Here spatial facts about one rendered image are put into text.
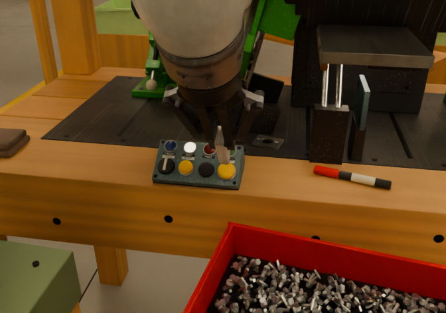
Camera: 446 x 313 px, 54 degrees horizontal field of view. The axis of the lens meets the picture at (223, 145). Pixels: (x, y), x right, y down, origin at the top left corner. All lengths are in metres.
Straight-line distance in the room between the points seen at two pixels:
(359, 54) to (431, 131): 0.40
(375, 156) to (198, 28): 0.58
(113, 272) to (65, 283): 1.24
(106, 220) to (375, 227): 0.47
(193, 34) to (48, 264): 0.35
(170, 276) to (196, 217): 1.13
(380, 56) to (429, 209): 0.25
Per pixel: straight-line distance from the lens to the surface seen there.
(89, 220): 0.85
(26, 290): 0.57
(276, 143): 0.88
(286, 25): 0.86
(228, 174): 0.72
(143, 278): 1.89
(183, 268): 1.92
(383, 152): 0.91
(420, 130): 1.03
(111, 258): 1.79
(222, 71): 0.44
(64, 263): 0.59
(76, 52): 1.41
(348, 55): 0.68
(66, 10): 1.39
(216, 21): 0.37
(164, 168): 0.74
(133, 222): 0.82
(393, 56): 0.69
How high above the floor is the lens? 1.30
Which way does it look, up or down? 27 degrees down
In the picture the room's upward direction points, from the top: straight up
